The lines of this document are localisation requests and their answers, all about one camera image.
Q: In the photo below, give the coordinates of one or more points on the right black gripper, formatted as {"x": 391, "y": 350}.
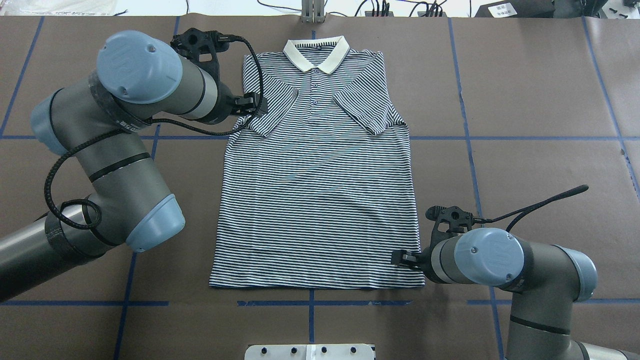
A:
{"x": 426, "y": 258}

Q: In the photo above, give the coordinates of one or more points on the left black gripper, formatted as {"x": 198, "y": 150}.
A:
{"x": 224, "y": 103}

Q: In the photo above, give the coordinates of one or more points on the striped polo shirt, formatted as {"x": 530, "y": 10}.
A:
{"x": 318, "y": 192}

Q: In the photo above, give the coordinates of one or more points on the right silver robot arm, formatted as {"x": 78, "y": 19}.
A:
{"x": 545, "y": 281}

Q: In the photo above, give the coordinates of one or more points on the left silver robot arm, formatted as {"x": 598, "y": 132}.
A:
{"x": 105, "y": 189}

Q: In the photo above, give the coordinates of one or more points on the white mounting column base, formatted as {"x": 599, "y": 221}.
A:
{"x": 331, "y": 351}

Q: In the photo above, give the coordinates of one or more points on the far black terminal block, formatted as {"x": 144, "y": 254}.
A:
{"x": 379, "y": 9}

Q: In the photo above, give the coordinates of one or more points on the clear plastic bag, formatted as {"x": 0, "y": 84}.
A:
{"x": 60, "y": 7}

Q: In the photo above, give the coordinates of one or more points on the black box with label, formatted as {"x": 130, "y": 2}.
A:
{"x": 544, "y": 9}

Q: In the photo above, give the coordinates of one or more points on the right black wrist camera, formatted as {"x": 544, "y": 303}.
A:
{"x": 448, "y": 222}

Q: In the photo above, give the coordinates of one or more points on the aluminium frame post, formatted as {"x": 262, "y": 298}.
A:
{"x": 313, "y": 11}

